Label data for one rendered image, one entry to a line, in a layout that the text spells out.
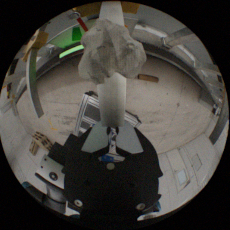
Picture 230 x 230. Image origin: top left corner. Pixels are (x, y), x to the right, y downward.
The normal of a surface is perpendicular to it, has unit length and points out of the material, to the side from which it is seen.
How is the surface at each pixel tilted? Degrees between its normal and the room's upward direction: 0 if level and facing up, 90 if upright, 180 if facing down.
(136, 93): 0
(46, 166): 90
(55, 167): 90
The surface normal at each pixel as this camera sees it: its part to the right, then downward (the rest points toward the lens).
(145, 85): -0.02, 0.51
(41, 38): 1.00, 0.00
